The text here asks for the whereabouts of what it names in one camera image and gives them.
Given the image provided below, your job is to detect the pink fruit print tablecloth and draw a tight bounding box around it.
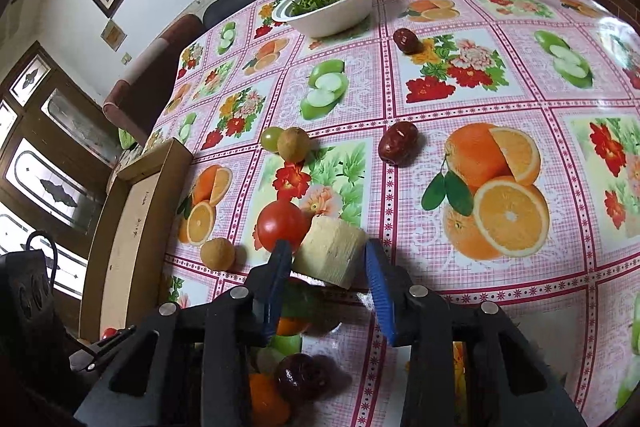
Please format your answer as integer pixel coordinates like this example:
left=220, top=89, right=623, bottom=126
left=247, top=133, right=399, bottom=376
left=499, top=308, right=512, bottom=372
left=145, top=0, right=640, bottom=427

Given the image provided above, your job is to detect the wooden door with glass panels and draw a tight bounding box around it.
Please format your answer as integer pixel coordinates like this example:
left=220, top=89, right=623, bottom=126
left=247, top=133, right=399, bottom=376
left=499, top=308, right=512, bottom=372
left=0, top=41, right=123, bottom=303

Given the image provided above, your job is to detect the white bowl of greens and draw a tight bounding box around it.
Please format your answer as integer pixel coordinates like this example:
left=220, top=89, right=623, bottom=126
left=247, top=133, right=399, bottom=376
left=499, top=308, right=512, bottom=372
left=271, top=0, right=377, bottom=39

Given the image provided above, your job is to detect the shallow cardboard box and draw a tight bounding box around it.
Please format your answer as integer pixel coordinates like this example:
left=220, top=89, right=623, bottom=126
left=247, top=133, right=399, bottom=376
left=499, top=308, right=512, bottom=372
left=79, top=138, right=194, bottom=343

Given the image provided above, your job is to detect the cream sugarcane piece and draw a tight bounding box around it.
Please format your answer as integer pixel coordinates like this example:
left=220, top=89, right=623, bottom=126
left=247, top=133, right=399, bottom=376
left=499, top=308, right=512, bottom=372
left=292, top=217, right=368, bottom=290

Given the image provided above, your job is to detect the small framed wall picture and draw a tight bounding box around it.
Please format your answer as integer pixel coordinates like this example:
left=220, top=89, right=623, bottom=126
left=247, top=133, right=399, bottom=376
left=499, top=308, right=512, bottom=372
left=100, top=20, right=127, bottom=52

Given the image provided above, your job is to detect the orange tangerine with leaf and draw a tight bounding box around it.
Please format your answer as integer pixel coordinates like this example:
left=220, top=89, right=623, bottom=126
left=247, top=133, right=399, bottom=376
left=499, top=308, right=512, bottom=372
left=275, top=289, right=321, bottom=337

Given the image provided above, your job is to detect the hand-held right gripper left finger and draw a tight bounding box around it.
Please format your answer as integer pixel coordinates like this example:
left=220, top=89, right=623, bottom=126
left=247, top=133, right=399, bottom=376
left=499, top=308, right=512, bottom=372
left=74, top=239, right=293, bottom=427

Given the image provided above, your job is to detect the brown upholstered chair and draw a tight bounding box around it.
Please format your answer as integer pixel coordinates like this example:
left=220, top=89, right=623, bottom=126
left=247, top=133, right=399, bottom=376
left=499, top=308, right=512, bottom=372
left=102, top=13, right=205, bottom=132

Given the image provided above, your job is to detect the green grape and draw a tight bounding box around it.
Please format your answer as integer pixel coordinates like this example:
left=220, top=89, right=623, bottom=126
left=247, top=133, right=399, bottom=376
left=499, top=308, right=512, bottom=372
left=260, top=127, right=284, bottom=154

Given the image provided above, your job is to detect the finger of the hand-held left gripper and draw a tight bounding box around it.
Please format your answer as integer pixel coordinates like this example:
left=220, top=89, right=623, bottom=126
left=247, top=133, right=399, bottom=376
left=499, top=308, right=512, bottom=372
left=68, top=326, right=137, bottom=372

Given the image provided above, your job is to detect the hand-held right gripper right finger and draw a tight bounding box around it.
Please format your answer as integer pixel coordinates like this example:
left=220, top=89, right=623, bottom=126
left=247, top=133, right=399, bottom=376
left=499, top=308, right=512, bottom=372
left=364, top=239, right=588, bottom=427

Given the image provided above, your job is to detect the brown longan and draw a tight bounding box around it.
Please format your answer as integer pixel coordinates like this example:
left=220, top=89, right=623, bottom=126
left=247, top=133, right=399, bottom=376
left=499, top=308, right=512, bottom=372
left=277, top=127, right=312, bottom=162
left=200, top=237, right=236, bottom=271

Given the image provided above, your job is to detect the dark red jujube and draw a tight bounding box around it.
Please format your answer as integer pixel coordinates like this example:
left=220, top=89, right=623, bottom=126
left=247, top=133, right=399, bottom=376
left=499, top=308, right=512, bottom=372
left=392, top=28, right=423, bottom=55
left=275, top=353, right=335, bottom=403
left=378, top=121, right=420, bottom=166

